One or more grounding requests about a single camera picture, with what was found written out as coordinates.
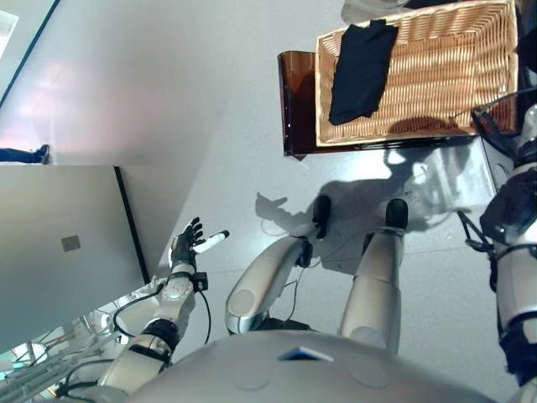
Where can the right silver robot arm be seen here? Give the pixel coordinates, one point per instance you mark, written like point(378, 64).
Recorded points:
point(516, 268)

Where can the grey square wall plate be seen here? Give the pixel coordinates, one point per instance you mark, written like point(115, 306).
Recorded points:
point(71, 243)

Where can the right silver robot leg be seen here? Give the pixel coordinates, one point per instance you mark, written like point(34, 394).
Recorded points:
point(377, 285)

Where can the grey front-load washing machine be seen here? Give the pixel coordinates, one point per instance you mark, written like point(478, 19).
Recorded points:
point(526, 50)

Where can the silver robot torso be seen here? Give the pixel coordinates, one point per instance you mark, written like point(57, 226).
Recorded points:
point(314, 373)

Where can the white panel with black edge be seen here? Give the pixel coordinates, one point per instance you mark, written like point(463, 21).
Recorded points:
point(63, 201)

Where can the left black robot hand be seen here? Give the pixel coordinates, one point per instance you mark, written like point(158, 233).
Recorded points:
point(184, 252)

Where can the brown wooden stool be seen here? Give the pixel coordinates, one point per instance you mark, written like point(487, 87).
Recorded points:
point(300, 105)

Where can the silver robot leg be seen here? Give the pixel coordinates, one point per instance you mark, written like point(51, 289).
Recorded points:
point(377, 285)
point(264, 281)

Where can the rectangular wicker laundry basket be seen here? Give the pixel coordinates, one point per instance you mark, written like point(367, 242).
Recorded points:
point(444, 75)

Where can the left silver robot leg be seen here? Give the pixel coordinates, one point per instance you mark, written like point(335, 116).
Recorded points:
point(264, 281)

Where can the black garment with loop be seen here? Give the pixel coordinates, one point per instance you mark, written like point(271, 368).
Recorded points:
point(361, 71)

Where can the person leg with shoe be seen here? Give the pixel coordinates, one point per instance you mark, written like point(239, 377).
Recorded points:
point(25, 154)

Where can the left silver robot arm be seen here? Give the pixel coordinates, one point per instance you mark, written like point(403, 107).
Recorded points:
point(176, 298)

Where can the black lettered floor board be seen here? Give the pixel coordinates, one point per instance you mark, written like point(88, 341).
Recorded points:
point(497, 168)

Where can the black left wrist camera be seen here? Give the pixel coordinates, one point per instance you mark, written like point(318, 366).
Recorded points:
point(201, 280)

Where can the white metal rack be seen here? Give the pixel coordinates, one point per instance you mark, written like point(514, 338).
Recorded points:
point(50, 361)

